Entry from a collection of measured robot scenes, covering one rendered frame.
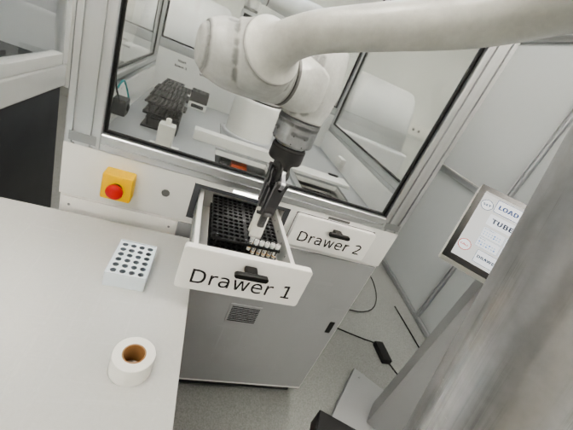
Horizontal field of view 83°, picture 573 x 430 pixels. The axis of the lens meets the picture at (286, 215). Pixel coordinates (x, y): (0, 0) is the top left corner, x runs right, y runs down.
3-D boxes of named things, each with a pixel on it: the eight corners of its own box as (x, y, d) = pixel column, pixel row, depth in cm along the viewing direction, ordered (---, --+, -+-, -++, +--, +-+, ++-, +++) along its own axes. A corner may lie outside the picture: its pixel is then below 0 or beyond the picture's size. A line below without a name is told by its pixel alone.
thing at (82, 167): (378, 266, 117) (398, 235, 111) (58, 191, 84) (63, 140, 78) (314, 168, 198) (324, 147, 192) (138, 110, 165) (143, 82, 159)
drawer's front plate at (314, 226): (361, 261, 112) (376, 235, 108) (286, 242, 103) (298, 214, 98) (359, 258, 114) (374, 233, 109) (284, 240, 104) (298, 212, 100)
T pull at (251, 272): (267, 284, 68) (269, 280, 68) (233, 278, 66) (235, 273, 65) (265, 273, 71) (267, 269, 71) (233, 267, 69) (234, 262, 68)
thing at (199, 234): (290, 295, 79) (299, 277, 76) (183, 276, 70) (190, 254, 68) (269, 214, 113) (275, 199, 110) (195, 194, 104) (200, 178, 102)
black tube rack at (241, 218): (271, 270, 84) (280, 251, 81) (204, 257, 78) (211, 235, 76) (262, 225, 103) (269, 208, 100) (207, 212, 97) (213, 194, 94)
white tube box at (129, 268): (142, 292, 72) (146, 279, 70) (101, 284, 69) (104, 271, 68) (154, 258, 82) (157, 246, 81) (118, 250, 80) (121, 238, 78)
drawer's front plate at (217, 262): (295, 306, 78) (314, 272, 74) (172, 286, 69) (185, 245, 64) (293, 301, 80) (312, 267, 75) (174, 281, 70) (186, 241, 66)
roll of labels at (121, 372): (154, 381, 56) (159, 367, 54) (108, 392, 52) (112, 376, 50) (148, 348, 61) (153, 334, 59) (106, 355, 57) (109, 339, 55)
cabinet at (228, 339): (297, 398, 151) (381, 268, 118) (41, 381, 117) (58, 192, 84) (270, 267, 232) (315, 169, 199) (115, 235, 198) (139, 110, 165)
